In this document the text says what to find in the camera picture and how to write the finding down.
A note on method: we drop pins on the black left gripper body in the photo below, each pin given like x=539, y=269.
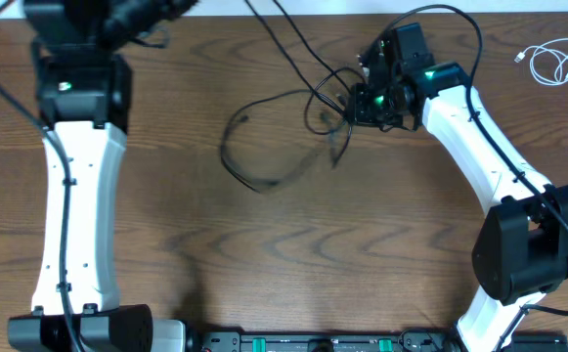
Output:
x=137, y=18

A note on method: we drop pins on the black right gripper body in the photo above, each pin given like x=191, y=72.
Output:
x=376, y=108

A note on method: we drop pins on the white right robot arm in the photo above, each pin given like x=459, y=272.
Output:
x=521, y=252

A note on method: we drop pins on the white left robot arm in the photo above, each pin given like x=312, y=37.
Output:
x=83, y=91

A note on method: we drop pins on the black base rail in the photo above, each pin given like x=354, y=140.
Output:
x=414, y=340

